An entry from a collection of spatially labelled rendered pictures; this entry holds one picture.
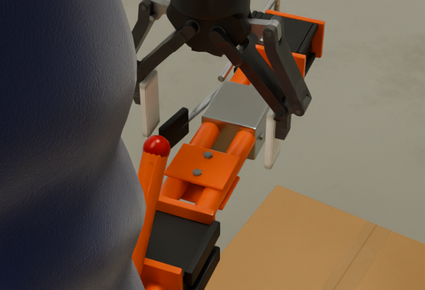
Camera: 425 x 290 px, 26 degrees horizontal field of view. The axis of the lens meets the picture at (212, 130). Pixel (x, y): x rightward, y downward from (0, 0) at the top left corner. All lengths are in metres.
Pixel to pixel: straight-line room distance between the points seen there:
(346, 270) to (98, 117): 1.20
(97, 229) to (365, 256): 1.18
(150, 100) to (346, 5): 2.33
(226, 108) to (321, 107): 1.79
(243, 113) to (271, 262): 0.62
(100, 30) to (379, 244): 1.26
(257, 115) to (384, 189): 1.56
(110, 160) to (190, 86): 2.39
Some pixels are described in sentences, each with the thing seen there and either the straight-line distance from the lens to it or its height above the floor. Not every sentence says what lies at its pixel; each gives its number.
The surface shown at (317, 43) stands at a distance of 1.12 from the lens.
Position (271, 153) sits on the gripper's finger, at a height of 1.09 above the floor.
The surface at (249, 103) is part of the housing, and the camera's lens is 0.98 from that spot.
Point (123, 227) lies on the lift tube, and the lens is 0.45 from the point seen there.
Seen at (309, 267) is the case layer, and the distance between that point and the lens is 1.55.
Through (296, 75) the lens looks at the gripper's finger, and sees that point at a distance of 0.88.
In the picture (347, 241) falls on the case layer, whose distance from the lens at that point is 1.60.
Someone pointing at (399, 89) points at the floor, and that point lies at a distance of 2.87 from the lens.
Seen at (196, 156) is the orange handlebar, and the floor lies 1.09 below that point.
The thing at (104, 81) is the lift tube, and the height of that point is 1.47.
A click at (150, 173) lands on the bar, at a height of 1.18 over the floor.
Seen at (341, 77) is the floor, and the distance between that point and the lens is 2.89.
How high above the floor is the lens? 1.69
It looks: 40 degrees down
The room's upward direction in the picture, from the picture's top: straight up
